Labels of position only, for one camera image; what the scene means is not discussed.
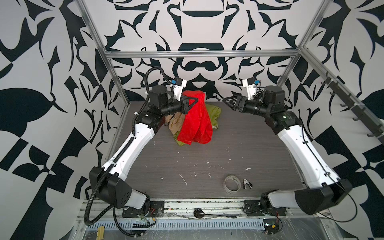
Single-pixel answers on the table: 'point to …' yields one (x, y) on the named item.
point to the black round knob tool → (199, 214)
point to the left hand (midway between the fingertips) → (198, 95)
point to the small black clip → (245, 181)
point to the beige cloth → (175, 121)
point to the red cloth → (197, 126)
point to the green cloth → (214, 112)
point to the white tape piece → (325, 214)
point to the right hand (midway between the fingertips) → (228, 99)
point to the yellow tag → (100, 233)
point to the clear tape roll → (231, 192)
